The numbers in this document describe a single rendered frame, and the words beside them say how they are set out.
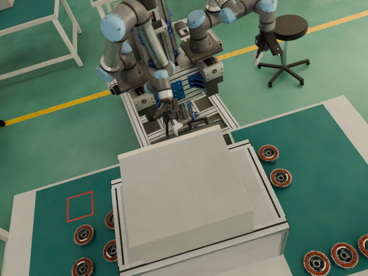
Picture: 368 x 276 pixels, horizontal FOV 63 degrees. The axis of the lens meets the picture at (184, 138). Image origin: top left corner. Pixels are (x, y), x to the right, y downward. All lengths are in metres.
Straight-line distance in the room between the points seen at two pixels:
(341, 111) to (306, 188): 0.59
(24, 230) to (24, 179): 1.35
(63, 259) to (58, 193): 0.42
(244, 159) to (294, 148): 0.55
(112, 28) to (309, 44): 2.69
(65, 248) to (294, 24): 2.56
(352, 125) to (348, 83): 1.38
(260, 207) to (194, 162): 0.33
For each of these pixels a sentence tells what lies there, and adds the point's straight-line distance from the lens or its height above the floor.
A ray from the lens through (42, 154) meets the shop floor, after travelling 3.45.
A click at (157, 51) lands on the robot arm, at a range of 1.68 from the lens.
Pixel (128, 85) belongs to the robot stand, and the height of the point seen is 1.04.
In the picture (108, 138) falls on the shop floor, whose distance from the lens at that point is 3.17.
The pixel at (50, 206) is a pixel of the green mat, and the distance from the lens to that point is 2.05.
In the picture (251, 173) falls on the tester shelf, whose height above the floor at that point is 1.11.
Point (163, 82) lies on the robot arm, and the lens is 1.59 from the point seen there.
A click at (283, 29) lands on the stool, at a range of 3.01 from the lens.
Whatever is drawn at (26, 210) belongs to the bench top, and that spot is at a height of 0.75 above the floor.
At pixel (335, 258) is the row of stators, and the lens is 1.60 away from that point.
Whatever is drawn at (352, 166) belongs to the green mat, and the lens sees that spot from 1.87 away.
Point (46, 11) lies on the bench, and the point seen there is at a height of 0.75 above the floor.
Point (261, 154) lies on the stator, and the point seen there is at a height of 0.79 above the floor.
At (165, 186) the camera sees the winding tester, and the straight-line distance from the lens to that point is 1.13.
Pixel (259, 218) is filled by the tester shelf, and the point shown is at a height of 1.11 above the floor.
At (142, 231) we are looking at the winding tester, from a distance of 1.08.
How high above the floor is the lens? 2.29
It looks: 52 degrees down
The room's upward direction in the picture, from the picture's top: 17 degrees counter-clockwise
